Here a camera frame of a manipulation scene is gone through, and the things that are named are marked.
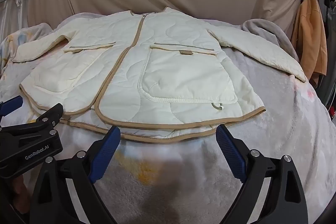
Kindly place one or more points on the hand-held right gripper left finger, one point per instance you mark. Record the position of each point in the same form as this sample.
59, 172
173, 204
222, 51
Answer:
105, 153

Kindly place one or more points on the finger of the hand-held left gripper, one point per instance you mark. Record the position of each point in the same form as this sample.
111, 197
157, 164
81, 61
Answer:
11, 104
50, 113

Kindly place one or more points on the orange hanging garment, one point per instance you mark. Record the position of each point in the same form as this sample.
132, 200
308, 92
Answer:
309, 37

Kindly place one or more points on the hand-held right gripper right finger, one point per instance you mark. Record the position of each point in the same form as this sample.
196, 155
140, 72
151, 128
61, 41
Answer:
231, 153

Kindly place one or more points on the floral fleece blanket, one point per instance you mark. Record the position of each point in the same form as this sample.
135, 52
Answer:
288, 121

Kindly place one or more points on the person's left hand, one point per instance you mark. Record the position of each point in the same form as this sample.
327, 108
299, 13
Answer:
19, 187

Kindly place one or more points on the white quilted jacket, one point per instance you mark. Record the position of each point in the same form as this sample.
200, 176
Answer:
126, 69

